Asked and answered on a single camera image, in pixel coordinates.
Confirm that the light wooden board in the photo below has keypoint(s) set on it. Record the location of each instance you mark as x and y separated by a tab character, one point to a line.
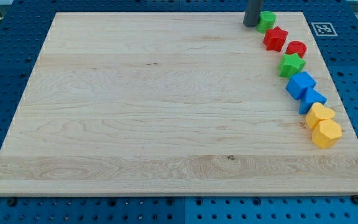
170	104

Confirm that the red star block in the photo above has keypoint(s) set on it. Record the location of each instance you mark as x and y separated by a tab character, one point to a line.
275	38

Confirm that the green star block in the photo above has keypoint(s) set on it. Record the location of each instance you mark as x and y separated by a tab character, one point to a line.
290	64

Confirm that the gray cylindrical pusher rod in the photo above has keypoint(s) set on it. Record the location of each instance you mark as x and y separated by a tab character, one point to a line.
252	12

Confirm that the blue cube block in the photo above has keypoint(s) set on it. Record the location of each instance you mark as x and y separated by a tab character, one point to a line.
298	84

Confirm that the green cylinder block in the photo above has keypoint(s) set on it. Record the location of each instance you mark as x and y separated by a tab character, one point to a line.
266	21

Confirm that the blue triangle block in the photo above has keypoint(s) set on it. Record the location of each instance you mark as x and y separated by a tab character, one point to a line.
310	97

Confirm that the red cylinder block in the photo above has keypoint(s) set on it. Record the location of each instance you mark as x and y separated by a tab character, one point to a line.
296	47

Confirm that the yellow hexagon block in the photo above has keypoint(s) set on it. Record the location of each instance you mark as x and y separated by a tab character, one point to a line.
326	133

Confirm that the white fiducial marker tag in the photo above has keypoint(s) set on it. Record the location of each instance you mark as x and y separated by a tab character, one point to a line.
324	29

